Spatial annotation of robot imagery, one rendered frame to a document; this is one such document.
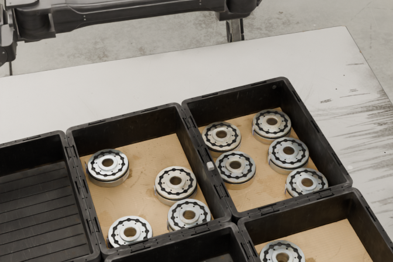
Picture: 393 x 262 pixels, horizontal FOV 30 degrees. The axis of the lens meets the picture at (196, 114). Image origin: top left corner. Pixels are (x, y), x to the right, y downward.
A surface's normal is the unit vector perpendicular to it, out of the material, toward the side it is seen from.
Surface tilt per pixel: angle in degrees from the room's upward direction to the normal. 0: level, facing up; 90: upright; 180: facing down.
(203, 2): 90
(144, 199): 0
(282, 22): 0
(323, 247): 0
